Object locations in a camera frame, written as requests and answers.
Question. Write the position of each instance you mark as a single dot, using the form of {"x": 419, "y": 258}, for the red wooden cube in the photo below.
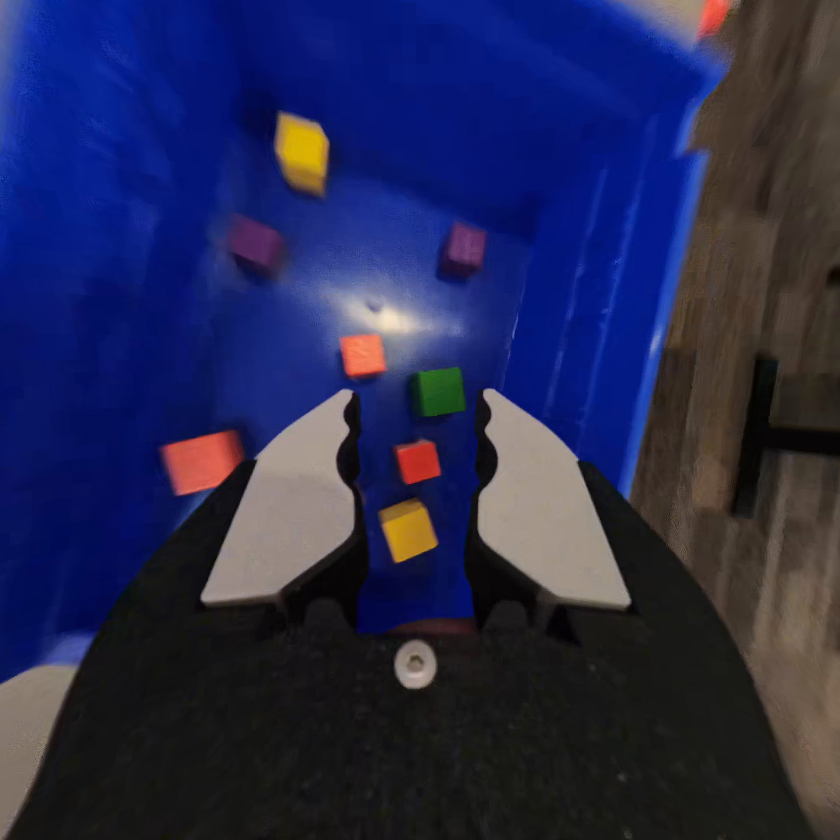
{"x": 197, "y": 463}
{"x": 363, "y": 356}
{"x": 418, "y": 463}

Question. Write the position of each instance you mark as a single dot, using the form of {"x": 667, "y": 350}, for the black metal frame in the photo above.
{"x": 754, "y": 446}

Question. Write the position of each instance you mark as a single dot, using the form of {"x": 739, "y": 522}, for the purple wooden cube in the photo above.
{"x": 464, "y": 248}
{"x": 254, "y": 241}

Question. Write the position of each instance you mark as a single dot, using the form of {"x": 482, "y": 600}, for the blue plastic bin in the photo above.
{"x": 131, "y": 262}

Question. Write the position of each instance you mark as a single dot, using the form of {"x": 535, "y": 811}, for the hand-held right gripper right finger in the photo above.
{"x": 551, "y": 518}

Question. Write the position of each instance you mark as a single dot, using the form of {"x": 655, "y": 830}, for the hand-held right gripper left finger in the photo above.
{"x": 289, "y": 518}

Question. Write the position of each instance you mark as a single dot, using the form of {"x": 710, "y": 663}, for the green wooden cube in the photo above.
{"x": 438, "y": 392}

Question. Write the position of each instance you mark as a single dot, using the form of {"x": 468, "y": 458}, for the orange traffic cone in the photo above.
{"x": 713, "y": 14}

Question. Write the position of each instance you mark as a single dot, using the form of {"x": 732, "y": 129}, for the yellow wooden cube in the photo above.
{"x": 408, "y": 531}
{"x": 302, "y": 151}

